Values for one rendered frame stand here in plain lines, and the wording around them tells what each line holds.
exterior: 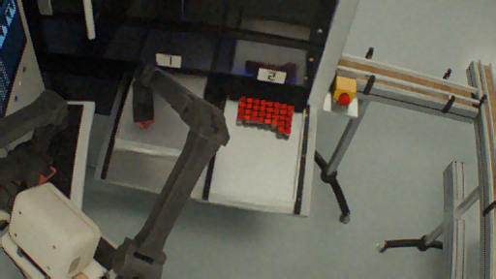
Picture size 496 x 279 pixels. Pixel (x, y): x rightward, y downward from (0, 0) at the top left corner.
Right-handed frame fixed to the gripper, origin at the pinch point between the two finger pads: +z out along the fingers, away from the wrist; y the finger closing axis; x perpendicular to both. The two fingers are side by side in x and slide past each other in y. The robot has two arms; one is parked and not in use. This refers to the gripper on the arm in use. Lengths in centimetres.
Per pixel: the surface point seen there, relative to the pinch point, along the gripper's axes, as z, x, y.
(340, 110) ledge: 6, -67, 2
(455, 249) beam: 42, -121, -50
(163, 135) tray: 6.0, -6.0, -1.9
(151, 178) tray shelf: 6.8, -0.6, -17.1
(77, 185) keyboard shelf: 14.1, 27.2, -13.6
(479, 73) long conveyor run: 1, -140, 13
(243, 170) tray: 6.7, -29.9, -17.5
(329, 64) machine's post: -19, -58, 2
